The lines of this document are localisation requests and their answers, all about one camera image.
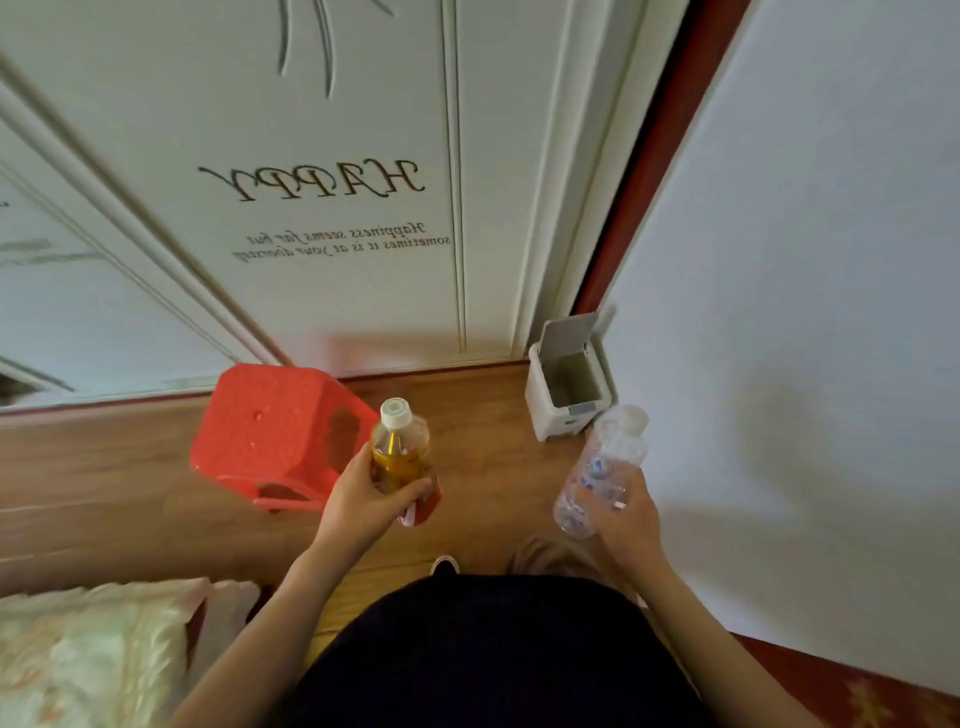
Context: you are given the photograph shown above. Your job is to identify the person's right hand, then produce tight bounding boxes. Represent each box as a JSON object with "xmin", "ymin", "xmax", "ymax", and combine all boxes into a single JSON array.
[{"xmin": 573, "ymin": 464, "xmax": 670, "ymax": 577}]

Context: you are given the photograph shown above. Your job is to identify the person's left hand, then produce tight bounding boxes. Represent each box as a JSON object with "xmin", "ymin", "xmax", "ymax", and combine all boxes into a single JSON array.
[{"xmin": 311, "ymin": 442, "xmax": 435, "ymax": 560}]

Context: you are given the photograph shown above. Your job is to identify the amber tea bottle white cap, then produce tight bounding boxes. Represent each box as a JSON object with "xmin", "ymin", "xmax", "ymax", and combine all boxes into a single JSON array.
[{"xmin": 369, "ymin": 397, "xmax": 444, "ymax": 529}]

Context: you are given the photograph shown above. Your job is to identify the clear bottle white cap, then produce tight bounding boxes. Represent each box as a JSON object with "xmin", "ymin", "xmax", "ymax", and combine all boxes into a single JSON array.
[{"xmin": 552, "ymin": 404, "xmax": 651, "ymax": 541}]

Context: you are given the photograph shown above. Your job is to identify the white lidded trash bin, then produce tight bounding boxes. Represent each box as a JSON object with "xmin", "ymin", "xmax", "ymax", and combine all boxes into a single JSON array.
[{"xmin": 523, "ymin": 311, "xmax": 620, "ymax": 444}]

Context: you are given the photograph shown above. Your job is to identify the person's left forearm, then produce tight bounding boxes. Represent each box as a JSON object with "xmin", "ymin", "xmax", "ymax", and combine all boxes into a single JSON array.
[{"xmin": 168, "ymin": 541, "xmax": 363, "ymax": 728}]

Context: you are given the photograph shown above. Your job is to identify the person's right forearm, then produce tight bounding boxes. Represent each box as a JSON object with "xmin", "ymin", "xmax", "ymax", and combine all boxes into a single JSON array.
[{"xmin": 637, "ymin": 558, "xmax": 826, "ymax": 728}]

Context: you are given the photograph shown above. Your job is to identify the brown trousers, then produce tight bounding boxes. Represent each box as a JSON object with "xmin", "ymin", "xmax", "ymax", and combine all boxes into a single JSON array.
[{"xmin": 509, "ymin": 536, "xmax": 624, "ymax": 594}]

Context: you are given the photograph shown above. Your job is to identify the red plastic stool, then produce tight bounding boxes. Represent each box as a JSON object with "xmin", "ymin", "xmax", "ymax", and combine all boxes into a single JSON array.
[{"xmin": 188, "ymin": 363, "xmax": 382, "ymax": 515}]

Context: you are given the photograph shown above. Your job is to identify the black shirt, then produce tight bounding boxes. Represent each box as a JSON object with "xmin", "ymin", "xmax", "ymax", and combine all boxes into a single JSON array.
[{"xmin": 288, "ymin": 573, "xmax": 710, "ymax": 728}]

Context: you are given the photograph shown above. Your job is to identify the red doormat yellow print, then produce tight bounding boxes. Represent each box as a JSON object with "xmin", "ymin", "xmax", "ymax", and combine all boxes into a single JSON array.
[{"xmin": 734, "ymin": 633, "xmax": 960, "ymax": 728}]

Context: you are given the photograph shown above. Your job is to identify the white wardrobe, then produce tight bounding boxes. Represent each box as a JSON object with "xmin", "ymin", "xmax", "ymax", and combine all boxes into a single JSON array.
[{"xmin": 0, "ymin": 0, "xmax": 691, "ymax": 414}]

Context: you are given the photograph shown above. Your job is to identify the red trim strip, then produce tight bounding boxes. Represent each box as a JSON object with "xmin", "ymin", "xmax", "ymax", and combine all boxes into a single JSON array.
[{"xmin": 571, "ymin": 0, "xmax": 751, "ymax": 316}]

